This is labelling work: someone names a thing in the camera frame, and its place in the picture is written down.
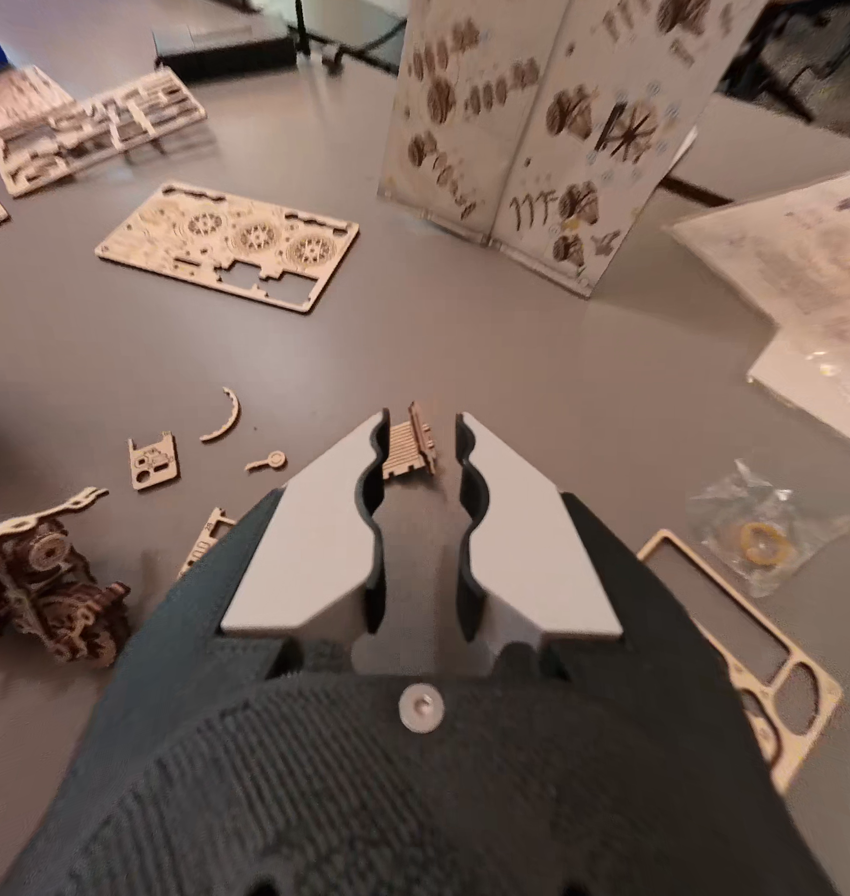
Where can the curved wooden arc piece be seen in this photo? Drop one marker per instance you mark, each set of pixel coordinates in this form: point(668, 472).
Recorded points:
point(229, 420)

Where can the wooden radiator grille piece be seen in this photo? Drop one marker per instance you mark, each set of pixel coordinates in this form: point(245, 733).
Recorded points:
point(400, 448)

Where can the plastic-wrapped paper sheet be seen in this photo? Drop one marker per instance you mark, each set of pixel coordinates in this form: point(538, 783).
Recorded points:
point(803, 245)

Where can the grey desk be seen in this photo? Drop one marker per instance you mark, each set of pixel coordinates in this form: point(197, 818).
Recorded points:
point(467, 343)

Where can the wooden sheet with empty cutouts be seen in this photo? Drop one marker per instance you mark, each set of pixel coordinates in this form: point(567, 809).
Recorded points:
point(103, 133)

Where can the clear acrylic booklet stand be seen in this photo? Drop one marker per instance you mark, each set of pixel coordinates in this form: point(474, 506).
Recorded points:
point(488, 241)

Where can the small wooden key piece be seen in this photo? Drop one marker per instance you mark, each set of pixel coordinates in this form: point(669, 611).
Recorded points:
point(276, 459)

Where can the clear bag with rubber bands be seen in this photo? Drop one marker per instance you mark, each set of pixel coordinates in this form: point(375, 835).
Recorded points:
point(761, 539)

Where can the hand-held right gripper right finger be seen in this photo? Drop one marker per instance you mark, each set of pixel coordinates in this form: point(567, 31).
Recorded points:
point(537, 560)

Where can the empty wooden sheet frame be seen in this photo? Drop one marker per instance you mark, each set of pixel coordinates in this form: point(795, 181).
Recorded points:
point(780, 766)

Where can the wooden sheet with wheel parts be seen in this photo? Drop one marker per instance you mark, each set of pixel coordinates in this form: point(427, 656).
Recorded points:
point(159, 238)

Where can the printed instruction booklet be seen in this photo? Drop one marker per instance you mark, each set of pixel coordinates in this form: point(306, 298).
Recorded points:
point(537, 84)

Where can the black power adapter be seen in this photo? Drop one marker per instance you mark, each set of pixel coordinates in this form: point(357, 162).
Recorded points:
point(222, 52)

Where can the assembled wooden model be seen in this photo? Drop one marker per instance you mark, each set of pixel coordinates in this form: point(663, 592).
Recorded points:
point(40, 581)

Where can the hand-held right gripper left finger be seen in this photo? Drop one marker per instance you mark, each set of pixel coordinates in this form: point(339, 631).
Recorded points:
point(299, 560)

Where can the wooden window piece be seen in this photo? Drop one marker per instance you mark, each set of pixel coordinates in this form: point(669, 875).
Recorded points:
point(204, 542)

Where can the small wooden plate with holes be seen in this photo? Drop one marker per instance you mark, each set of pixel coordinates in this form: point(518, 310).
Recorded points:
point(155, 476)

